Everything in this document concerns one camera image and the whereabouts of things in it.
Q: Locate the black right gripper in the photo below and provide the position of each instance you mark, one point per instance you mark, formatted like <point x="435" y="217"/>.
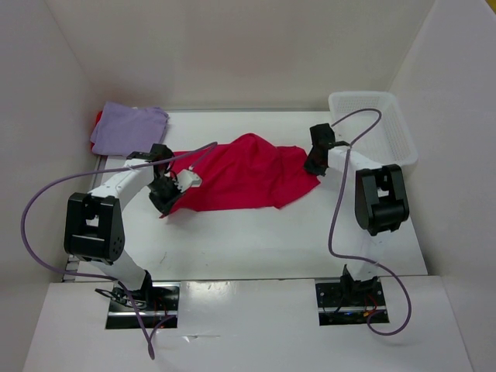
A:
<point x="315" y="160"/>

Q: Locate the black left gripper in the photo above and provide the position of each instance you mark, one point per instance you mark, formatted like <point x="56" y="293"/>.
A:
<point x="163" y="199"/>

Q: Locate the magenta t shirt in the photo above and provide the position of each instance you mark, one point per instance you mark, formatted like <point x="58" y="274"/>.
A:
<point x="249" y="172"/>

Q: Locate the lilac t shirt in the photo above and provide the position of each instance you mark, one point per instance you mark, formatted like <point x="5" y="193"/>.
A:
<point x="124" y="129"/>

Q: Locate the red t shirt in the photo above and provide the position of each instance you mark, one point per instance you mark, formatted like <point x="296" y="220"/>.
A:
<point x="92" y="138"/>

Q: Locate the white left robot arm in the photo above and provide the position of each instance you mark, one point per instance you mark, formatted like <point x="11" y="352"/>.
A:
<point x="94" y="230"/>

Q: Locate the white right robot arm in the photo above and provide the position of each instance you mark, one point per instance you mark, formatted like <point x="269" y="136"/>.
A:
<point x="380" y="205"/>

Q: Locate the white plastic basket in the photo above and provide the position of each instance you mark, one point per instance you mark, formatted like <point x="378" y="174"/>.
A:
<point x="389" y="142"/>

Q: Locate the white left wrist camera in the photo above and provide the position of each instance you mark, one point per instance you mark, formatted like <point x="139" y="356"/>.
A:
<point x="186" y="179"/>

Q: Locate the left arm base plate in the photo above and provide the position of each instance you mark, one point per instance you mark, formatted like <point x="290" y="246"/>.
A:
<point x="159" y="312"/>

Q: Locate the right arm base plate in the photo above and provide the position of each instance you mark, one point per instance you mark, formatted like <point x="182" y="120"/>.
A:
<point x="335" y="309"/>

